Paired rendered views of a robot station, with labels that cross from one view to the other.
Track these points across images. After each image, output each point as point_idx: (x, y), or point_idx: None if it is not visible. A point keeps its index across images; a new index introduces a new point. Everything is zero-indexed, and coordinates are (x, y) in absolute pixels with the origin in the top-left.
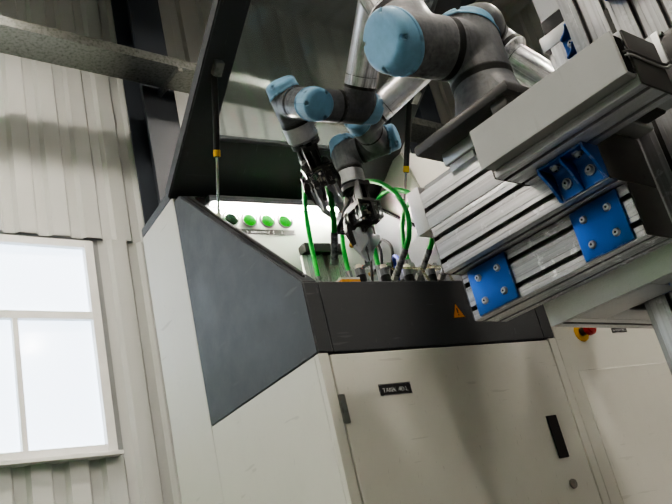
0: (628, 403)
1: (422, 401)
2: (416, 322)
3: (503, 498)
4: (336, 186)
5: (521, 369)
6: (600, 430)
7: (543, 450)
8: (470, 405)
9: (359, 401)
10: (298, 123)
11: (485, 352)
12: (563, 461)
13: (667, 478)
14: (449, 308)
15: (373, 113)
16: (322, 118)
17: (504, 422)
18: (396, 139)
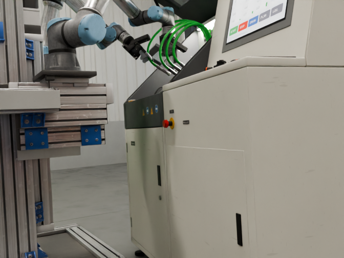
0: (181, 169)
1: (136, 149)
2: (136, 117)
3: (146, 191)
4: (143, 51)
5: (154, 141)
6: (170, 179)
7: (155, 179)
8: (143, 153)
9: (128, 146)
10: (118, 40)
11: (147, 131)
12: (159, 187)
13: (188, 218)
14: (142, 111)
15: (105, 39)
16: (101, 49)
17: (149, 163)
18: (149, 17)
